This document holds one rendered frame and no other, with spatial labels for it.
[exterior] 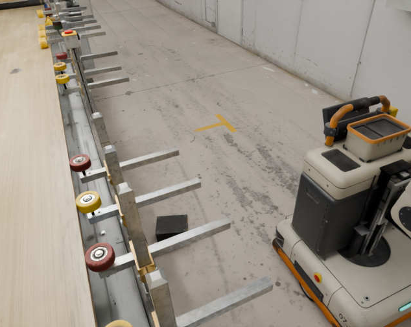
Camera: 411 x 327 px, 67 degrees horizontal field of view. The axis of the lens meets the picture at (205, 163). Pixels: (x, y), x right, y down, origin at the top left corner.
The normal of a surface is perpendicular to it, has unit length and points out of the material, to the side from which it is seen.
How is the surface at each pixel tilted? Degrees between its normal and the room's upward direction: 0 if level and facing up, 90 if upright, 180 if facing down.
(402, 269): 0
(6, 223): 0
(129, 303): 0
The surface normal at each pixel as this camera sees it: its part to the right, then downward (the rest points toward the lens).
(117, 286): -0.04, -0.79
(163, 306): 0.41, 0.54
